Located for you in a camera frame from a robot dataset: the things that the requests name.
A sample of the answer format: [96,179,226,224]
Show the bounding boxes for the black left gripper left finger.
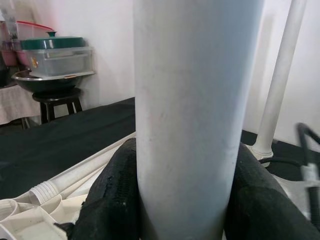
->
[54,138,145,240]

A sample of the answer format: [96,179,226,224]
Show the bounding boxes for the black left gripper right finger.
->
[223,142,320,240]

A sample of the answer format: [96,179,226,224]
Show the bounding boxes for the white plastic table top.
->
[0,131,312,240]

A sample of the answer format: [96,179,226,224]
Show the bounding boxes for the black stool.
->
[31,87,83,125]

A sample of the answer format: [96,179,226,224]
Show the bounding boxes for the black metal wok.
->
[11,69,82,95]

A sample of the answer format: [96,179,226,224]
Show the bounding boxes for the translucent storage box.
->
[18,46,96,78]

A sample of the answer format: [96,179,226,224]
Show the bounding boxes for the green pot lid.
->
[19,30,87,50]

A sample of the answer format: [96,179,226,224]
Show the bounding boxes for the red lidded plastic container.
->
[15,20,55,41]

